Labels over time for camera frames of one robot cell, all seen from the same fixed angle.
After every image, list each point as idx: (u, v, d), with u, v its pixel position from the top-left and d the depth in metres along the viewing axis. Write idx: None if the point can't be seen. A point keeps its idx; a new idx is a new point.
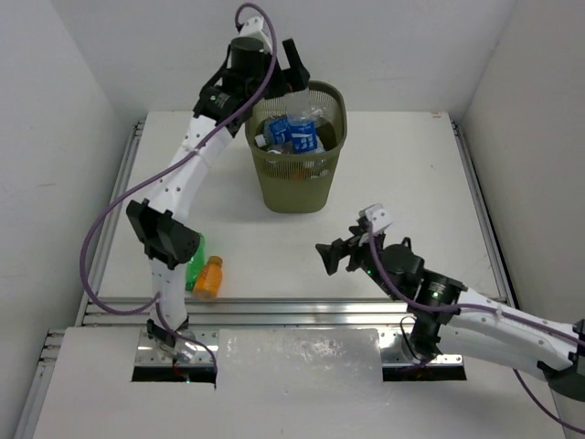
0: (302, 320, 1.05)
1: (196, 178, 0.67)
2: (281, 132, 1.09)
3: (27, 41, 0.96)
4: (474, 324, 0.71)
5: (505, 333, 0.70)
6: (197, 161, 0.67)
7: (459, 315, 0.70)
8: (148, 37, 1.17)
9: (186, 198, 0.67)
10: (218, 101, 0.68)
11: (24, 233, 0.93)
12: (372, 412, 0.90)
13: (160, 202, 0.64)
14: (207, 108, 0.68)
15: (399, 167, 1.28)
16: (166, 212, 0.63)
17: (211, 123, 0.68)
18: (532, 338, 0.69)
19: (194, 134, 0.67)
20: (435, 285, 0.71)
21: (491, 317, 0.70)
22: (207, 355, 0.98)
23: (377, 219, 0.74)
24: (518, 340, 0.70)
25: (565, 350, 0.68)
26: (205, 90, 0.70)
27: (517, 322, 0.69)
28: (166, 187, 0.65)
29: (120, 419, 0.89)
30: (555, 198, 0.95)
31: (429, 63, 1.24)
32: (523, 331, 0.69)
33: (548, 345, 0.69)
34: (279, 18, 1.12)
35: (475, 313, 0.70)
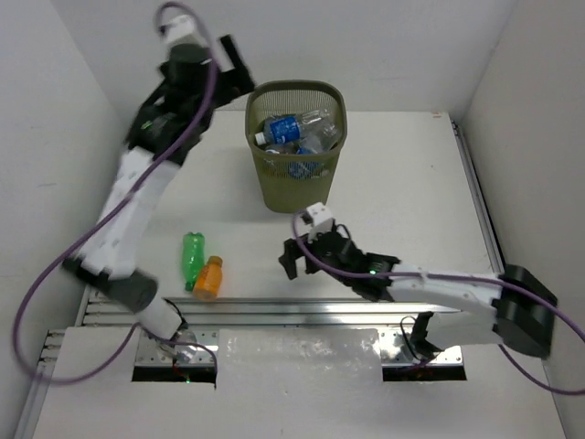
0: (302, 320, 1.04)
1: (134, 224, 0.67)
2: (281, 133, 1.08)
3: (27, 41, 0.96)
4: (407, 292, 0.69)
5: (432, 294, 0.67)
6: (132, 207, 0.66)
7: (390, 284, 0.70)
8: (148, 37, 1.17)
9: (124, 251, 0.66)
10: (150, 128, 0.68)
11: (24, 234, 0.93)
12: (372, 412, 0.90)
13: (95, 258, 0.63)
14: (141, 137, 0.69)
15: (399, 167, 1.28)
16: (103, 271, 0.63)
17: (146, 157, 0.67)
18: (456, 293, 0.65)
19: (128, 175, 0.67)
20: (376, 264, 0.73)
21: (419, 281, 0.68)
22: (207, 355, 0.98)
23: (317, 214, 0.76)
24: (446, 297, 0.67)
25: (488, 298, 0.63)
26: (143, 112, 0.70)
27: (442, 280, 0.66)
28: (101, 243, 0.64)
29: (120, 419, 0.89)
30: (555, 198, 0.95)
31: (428, 63, 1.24)
32: (448, 287, 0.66)
33: (473, 296, 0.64)
34: (279, 18, 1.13)
35: (404, 280, 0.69)
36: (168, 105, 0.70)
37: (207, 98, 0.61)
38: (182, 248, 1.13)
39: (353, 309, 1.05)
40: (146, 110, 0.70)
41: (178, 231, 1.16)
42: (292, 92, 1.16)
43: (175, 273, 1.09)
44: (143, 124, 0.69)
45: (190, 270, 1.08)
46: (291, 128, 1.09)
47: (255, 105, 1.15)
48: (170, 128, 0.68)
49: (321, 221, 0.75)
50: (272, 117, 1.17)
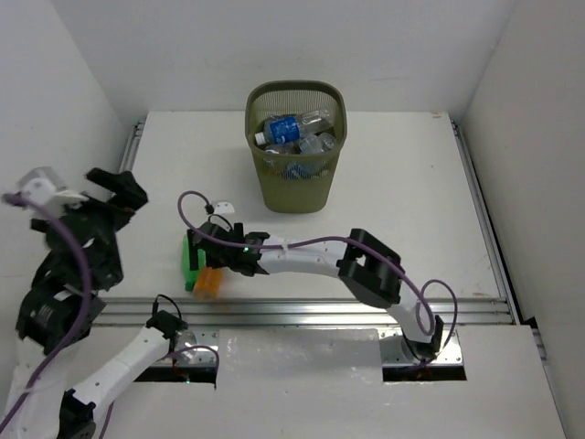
0: (302, 320, 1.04)
1: (42, 409, 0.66)
2: (281, 133, 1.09)
3: (27, 40, 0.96)
4: (275, 263, 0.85)
5: (295, 262, 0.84)
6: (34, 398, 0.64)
7: (260, 258, 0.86)
8: (148, 37, 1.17)
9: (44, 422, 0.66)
10: (39, 316, 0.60)
11: (25, 234, 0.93)
12: (372, 412, 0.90)
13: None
14: (31, 325, 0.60)
15: (399, 167, 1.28)
16: None
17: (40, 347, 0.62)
18: (311, 258, 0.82)
19: (24, 365, 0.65)
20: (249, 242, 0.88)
21: (281, 252, 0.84)
22: (207, 355, 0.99)
23: (220, 206, 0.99)
24: (304, 263, 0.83)
25: (334, 260, 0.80)
26: (27, 297, 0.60)
27: (300, 250, 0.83)
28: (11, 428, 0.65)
29: (120, 419, 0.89)
30: (554, 198, 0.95)
31: (428, 64, 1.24)
32: (305, 255, 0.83)
33: (324, 260, 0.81)
34: (279, 18, 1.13)
35: (271, 252, 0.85)
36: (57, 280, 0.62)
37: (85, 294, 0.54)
38: (182, 248, 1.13)
39: (354, 310, 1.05)
40: (31, 294, 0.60)
41: (178, 231, 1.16)
42: (292, 92, 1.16)
43: (175, 273, 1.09)
44: (32, 310, 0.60)
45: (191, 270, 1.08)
46: (291, 128, 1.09)
47: (255, 105, 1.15)
48: (59, 312, 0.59)
49: (223, 212, 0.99)
50: (273, 117, 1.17)
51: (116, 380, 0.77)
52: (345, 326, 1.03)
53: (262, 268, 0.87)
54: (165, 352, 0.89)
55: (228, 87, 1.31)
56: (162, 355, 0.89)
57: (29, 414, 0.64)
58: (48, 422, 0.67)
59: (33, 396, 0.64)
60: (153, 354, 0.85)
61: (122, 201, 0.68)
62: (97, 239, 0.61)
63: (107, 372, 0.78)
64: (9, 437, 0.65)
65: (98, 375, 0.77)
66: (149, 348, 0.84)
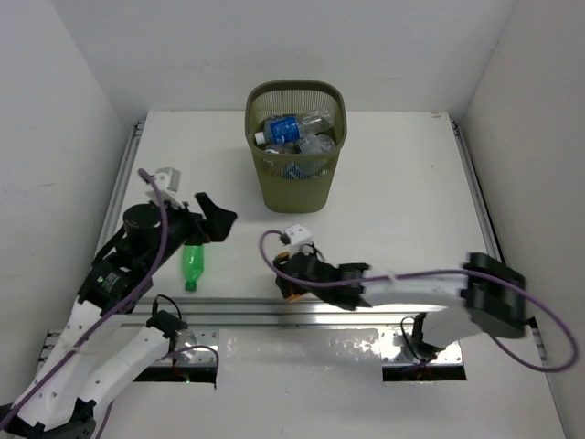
0: (302, 320, 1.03)
1: (75, 379, 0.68)
2: (281, 133, 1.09)
3: (27, 40, 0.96)
4: (380, 297, 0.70)
5: (405, 294, 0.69)
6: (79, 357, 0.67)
7: (365, 292, 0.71)
8: (148, 37, 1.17)
9: (68, 397, 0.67)
10: (105, 282, 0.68)
11: (24, 234, 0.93)
12: (372, 412, 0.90)
13: (31, 412, 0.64)
14: (95, 288, 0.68)
15: (399, 167, 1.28)
16: (37, 424, 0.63)
17: (97, 310, 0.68)
18: (425, 288, 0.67)
19: (76, 326, 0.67)
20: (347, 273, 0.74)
21: (386, 284, 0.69)
22: (207, 355, 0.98)
23: (295, 234, 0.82)
24: (418, 297, 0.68)
25: (455, 289, 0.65)
26: (97, 267, 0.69)
27: (410, 280, 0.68)
28: (40, 393, 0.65)
29: (121, 420, 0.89)
30: (554, 199, 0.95)
31: (428, 63, 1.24)
32: (417, 285, 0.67)
33: (441, 290, 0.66)
34: (278, 18, 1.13)
35: (376, 287, 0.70)
36: (122, 259, 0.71)
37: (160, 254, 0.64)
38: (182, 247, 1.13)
39: (353, 310, 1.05)
40: (102, 264, 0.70)
41: None
42: (292, 92, 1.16)
43: (175, 273, 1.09)
44: (101, 275, 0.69)
45: (190, 270, 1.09)
46: (291, 128, 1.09)
47: (254, 105, 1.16)
48: (123, 280, 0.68)
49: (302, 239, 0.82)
50: (273, 117, 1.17)
51: (117, 378, 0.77)
52: (345, 326, 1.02)
53: (366, 303, 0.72)
54: (164, 353, 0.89)
55: (228, 87, 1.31)
56: (162, 353, 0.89)
57: (64, 378, 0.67)
58: (69, 400, 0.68)
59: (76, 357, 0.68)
60: (152, 354, 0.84)
61: (207, 227, 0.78)
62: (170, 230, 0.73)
63: (108, 370, 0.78)
64: (37, 403, 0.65)
65: (100, 373, 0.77)
66: (149, 347, 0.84)
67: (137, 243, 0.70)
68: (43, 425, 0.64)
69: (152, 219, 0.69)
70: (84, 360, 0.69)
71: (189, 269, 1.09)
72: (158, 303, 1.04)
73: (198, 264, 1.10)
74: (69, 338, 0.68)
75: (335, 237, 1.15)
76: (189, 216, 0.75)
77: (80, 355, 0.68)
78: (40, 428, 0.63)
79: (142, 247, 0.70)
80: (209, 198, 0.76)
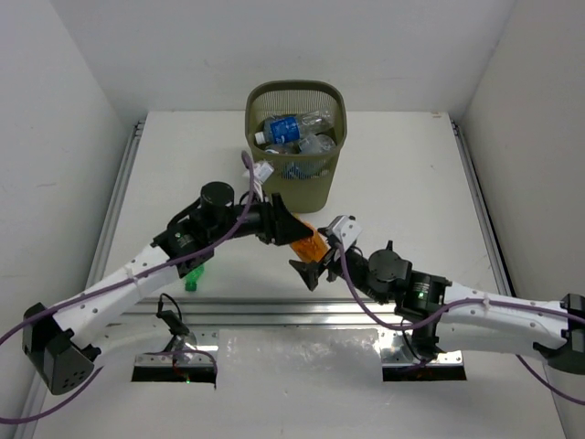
0: (302, 320, 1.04)
1: (117, 306, 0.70)
2: (281, 133, 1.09)
3: (27, 39, 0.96)
4: (467, 317, 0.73)
5: (496, 321, 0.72)
6: (132, 287, 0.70)
7: (447, 312, 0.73)
8: (148, 37, 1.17)
9: (102, 320, 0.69)
10: (180, 240, 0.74)
11: (25, 234, 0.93)
12: (371, 412, 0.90)
13: (69, 316, 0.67)
14: (168, 243, 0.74)
15: (399, 167, 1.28)
16: (69, 331, 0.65)
17: (164, 256, 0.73)
18: (522, 321, 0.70)
19: (141, 261, 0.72)
20: (420, 285, 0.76)
21: (480, 308, 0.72)
22: (207, 356, 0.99)
23: (347, 234, 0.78)
24: (510, 326, 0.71)
25: (558, 328, 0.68)
26: (173, 227, 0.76)
27: (505, 308, 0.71)
28: (83, 305, 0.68)
29: (121, 419, 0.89)
30: (554, 198, 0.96)
31: (428, 63, 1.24)
32: (513, 316, 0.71)
33: (539, 326, 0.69)
34: (278, 18, 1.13)
35: (462, 307, 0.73)
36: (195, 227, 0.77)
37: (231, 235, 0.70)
38: None
39: (353, 310, 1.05)
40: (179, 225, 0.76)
41: None
42: (292, 92, 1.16)
43: None
44: (177, 233, 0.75)
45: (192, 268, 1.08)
46: (291, 128, 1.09)
47: (254, 106, 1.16)
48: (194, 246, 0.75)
49: (352, 239, 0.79)
50: (273, 117, 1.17)
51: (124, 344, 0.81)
52: (345, 324, 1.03)
53: (447, 320, 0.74)
54: (159, 349, 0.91)
55: (228, 87, 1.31)
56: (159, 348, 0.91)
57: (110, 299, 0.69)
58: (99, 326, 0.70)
59: (130, 285, 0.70)
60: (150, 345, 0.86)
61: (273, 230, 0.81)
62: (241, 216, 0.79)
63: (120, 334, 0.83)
64: (76, 311, 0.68)
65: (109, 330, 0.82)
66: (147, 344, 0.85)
67: (209, 215, 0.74)
68: (71, 334, 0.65)
69: (225, 198, 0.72)
70: (131, 294, 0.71)
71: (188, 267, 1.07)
72: (162, 301, 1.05)
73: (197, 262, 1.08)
74: (130, 269, 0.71)
75: None
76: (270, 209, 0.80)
77: (134, 286, 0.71)
78: (69, 335, 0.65)
79: (211, 219, 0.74)
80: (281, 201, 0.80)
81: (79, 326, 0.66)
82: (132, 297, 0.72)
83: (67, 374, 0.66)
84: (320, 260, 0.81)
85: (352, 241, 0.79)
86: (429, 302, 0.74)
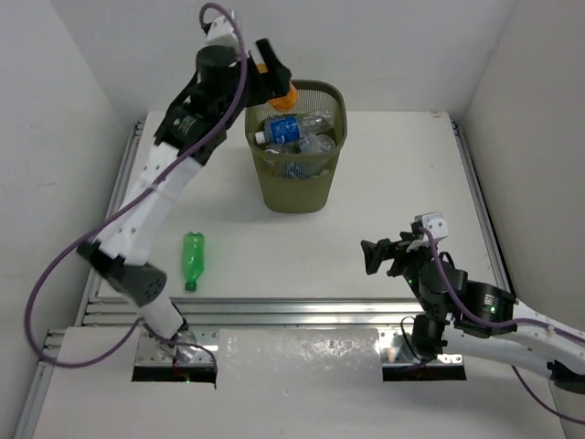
0: (301, 320, 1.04)
1: (153, 218, 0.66)
2: (281, 133, 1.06)
3: (27, 40, 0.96)
4: (526, 337, 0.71)
5: (552, 347, 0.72)
6: (155, 197, 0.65)
7: (515, 330, 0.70)
8: (148, 37, 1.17)
9: (144, 236, 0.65)
10: (182, 124, 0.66)
11: (25, 234, 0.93)
12: (371, 412, 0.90)
13: (111, 244, 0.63)
14: (170, 133, 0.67)
15: (399, 167, 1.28)
16: (119, 258, 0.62)
17: (175, 151, 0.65)
18: (574, 351, 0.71)
19: (153, 166, 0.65)
20: (488, 300, 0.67)
21: (543, 333, 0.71)
22: (207, 355, 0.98)
23: (433, 228, 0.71)
24: (559, 353, 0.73)
25: None
26: (174, 112, 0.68)
27: (564, 337, 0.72)
28: (120, 228, 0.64)
29: (121, 419, 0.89)
30: (554, 198, 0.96)
31: (429, 63, 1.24)
32: (569, 346, 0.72)
33: None
34: (278, 18, 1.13)
35: (528, 327, 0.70)
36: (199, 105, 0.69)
37: (239, 94, 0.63)
38: (182, 248, 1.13)
39: (353, 310, 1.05)
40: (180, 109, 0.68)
41: (178, 231, 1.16)
42: None
43: (175, 273, 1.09)
44: (176, 120, 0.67)
45: (190, 270, 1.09)
46: (291, 128, 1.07)
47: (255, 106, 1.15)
48: (200, 123, 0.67)
49: (438, 236, 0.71)
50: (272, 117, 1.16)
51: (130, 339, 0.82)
52: (339, 325, 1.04)
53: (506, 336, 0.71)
54: (167, 335, 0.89)
55: None
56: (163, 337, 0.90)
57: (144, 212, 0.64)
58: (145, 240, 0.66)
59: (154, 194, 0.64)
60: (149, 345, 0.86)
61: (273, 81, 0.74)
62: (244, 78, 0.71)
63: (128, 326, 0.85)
64: (118, 236, 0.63)
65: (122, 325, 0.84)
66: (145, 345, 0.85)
67: (213, 83, 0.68)
68: (123, 260, 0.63)
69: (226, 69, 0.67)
70: (162, 200, 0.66)
71: (189, 269, 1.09)
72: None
73: (198, 264, 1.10)
74: (146, 176, 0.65)
75: (335, 236, 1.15)
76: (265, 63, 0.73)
77: (158, 193, 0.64)
78: (121, 262, 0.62)
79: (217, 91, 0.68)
80: (270, 47, 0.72)
81: (126, 251, 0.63)
82: (163, 205, 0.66)
83: (144, 287, 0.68)
84: (394, 243, 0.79)
85: (436, 240, 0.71)
86: (496, 318, 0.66)
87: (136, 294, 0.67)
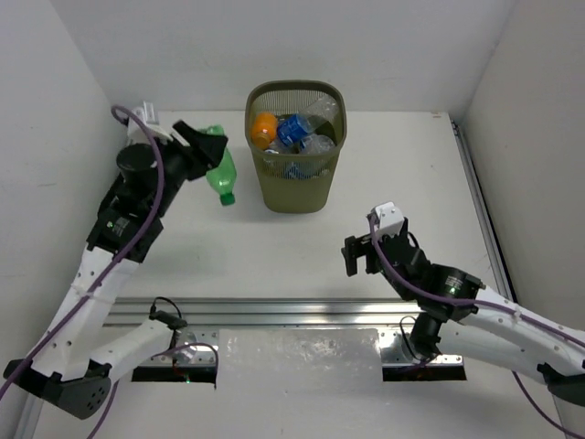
0: (302, 320, 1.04)
1: (91, 322, 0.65)
2: (286, 133, 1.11)
3: (27, 41, 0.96)
4: (491, 324, 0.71)
5: (522, 336, 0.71)
6: (93, 305, 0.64)
7: (475, 313, 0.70)
8: (148, 38, 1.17)
9: (81, 347, 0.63)
10: (114, 228, 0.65)
11: (25, 234, 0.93)
12: (371, 412, 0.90)
13: (46, 362, 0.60)
14: (102, 236, 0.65)
15: (399, 167, 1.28)
16: (54, 374, 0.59)
17: (108, 254, 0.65)
18: (547, 343, 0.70)
19: (87, 272, 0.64)
20: (451, 280, 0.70)
21: (508, 318, 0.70)
22: (207, 355, 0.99)
23: (387, 216, 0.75)
24: (533, 344, 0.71)
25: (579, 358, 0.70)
26: (104, 213, 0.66)
27: (533, 326, 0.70)
28: (55, 342, 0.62)
29: (121, 418, 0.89)
30: (553, 198, 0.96)
31: (428, 63, 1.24)
32: (539, 336, 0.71)
33: (563, 351, 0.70)
34: (279, 17, 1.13)
35: (493, 313, 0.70)
36: (126, 206, 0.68)
37: (158, 199, 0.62)
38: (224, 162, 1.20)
39: (355, 310, 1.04)
40: (111, 209, 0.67)
41: (178, 232, 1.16)
42: (293, 92, 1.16)
43: (175, 274, 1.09)
44: (109, 221, 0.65)
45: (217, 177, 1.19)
46: (296, 128, 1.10)
47: (256, 106, 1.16)
48: (133, 225, 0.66)
49: (391, 222, 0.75)
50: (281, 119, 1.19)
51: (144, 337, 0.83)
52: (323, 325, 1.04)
53: (470, 321, 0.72)
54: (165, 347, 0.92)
55: (228, 87, 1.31)
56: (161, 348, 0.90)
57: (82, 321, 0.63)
58: (81, 353, 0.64)
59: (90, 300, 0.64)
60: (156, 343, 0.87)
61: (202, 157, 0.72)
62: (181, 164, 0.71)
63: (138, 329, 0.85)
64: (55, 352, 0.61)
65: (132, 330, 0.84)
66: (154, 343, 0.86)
67: (138, 185, 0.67)
68: (61, 375, 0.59)
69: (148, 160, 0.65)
70: (101, 304, 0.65)
71: (216, 181, 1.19)
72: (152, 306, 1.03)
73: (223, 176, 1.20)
74: (80, 283, 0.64)
75: (335, 237, 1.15)
76: (184, 153, 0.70)
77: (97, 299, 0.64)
78: (58, 377, 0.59)
79: (143, 188, 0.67)
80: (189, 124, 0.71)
81: (63, 367, 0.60)
82: (101, 309, 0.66)
83: (85, 399, 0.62)
84: (361, 237, 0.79)
85: (391, 226, 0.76)
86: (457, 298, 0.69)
87: (77, 409, 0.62)
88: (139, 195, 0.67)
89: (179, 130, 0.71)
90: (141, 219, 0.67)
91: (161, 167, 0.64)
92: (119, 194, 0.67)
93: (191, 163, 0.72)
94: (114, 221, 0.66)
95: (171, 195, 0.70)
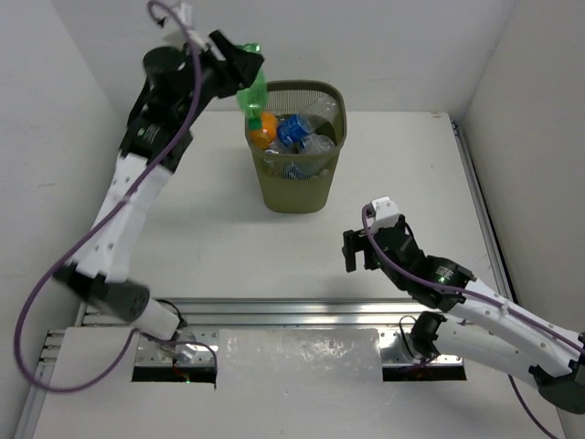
0: (302, 320, 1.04)
1: (129, 231, 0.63)
2: (286, 133, 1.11)
3: (27, 41, 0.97)
4: (478, 315, 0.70)
5: (509, 330, 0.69)
6: (130, 210, 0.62)
7: (463, 303, 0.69)
8: (149, 38, 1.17)
9: (122, 252, 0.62)
10: (145, 134, 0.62)
11: (25, 234, 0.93)
12: (372, 412, 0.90)
13: (89, 263, 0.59)
14: (135, 144, 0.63)
15: (399, 167, 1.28)
16: (99, 275, 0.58)
17: (143, 160, 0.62)
18: (534, 340, 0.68)
19: (123, 178, 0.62)
20: (441, 270, 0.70)
21: (496, 311, 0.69)
22: (207, 355, 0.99)
23: (382, 208, 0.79)
24: (519, 339, 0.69)
25: (567, 358, 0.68)
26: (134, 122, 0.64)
27: (521, 320, 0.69)
28: (96, 245, 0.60)
29: (120, 418, 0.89)
30: (553, 198, 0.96)
31: (428, 63, 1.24)
32: (526, 331, 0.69)
33: (550, 348, 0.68)
34: (279, 18, 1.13)
35: (480, 304, 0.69)
36: (156, 113, 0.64)
37: (189, 107, 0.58)
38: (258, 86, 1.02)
39: (356, 310, 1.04)
40: (142, 118, 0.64)
41: (178, 232, 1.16)
42: (294, 93, 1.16)
43: (175, 274, 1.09)
44: (140, 129, 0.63)
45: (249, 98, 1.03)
46: (295, 128, 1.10)
47: None
48: (164, 133, 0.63)
49: (388, 216, 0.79)
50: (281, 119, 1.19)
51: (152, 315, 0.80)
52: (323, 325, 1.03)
53: (457, 313, 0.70)
54: (167, 337, 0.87)
55: None
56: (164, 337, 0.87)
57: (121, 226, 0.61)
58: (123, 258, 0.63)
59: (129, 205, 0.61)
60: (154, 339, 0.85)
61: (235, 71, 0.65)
62: (212, 72, 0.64)
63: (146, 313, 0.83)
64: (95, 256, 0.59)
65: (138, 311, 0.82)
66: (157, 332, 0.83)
67: (167, 90, 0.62)
68: (105, 276, 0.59)
69: (175, 64, 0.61)
70: (138, 211, 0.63)
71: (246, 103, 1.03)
72: None
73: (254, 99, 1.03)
74: (118, 189, 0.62)
75: (335, 237, 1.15)
76: (215, 63, 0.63)
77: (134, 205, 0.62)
78: (102, 277, 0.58)
79: (172, 93, 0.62)
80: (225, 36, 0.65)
81: (107, 268, 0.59)
82: (138, 218, 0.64)
83: (130, 300, 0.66)
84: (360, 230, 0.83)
85: (387, 219, 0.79)
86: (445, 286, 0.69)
87: (123, 310, 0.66)
88: (168, 103, 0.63)
89: (215, 42, 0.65)
90: (172, 129, 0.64)
91: (194, 69, 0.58)
92: (148, 101, 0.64)
93: (223, 78, 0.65)
94: (145, 129, 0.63)
95: (201, 107, 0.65)
